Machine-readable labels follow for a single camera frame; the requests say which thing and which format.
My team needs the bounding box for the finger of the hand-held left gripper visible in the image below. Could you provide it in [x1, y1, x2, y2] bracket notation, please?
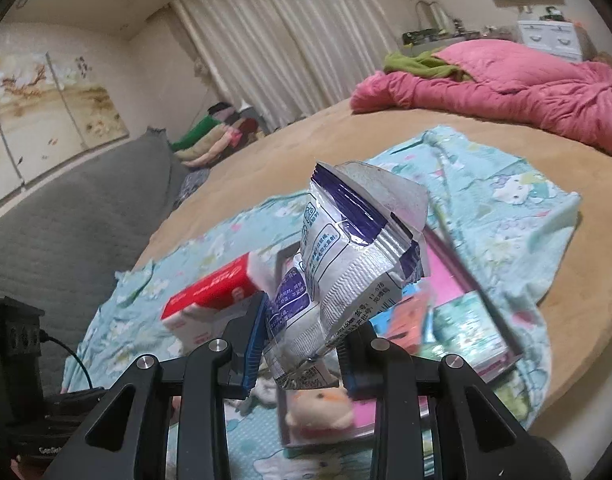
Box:
[11, 437, 82, 467]

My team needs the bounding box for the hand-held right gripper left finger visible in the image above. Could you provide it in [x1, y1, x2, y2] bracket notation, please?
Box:
[41, 291, 268, 480]

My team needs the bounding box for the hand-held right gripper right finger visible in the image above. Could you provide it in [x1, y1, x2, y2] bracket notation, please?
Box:
[338, 325, 573, 480]

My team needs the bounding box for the plush bear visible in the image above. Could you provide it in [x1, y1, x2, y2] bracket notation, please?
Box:
[284, 386, 355, 445]

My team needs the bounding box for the white purple packet strip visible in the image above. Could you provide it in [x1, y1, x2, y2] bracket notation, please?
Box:
[263, 160, 430, 392]

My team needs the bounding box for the dark shallow box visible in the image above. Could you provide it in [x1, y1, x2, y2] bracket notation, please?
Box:
[275, 230, 526, 450]

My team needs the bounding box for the red tissue box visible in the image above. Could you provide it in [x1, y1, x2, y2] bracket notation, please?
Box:
[161, 252, 274, 357]

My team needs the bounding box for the small green tissue pack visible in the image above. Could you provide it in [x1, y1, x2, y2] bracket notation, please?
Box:
[433, 291, 508, 362]

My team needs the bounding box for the stack of folded blankets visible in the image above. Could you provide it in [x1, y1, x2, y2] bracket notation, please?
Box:
[168, 102, 270, 169]

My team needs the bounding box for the tan bed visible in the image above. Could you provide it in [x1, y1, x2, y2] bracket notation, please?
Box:
[133, 94, 612, 437]

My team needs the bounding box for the teal printed blanket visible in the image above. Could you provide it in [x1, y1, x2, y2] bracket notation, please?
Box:
[61, 125, 583, 480]

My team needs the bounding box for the white curtain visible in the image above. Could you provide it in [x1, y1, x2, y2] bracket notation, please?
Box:
[170, 0, 413, 137]

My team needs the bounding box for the green cloth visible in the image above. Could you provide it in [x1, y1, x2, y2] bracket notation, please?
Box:
[383, 50, 472, 83]

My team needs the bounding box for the pink quilt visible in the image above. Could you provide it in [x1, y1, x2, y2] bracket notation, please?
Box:
[350, 38, 612, 164]

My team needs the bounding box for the white drawer cabinet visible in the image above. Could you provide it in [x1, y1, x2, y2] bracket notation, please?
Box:
[517, 19, 585, 64]

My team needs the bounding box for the tree wall painting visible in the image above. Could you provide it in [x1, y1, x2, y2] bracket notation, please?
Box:
[0, 50, 130, 202]

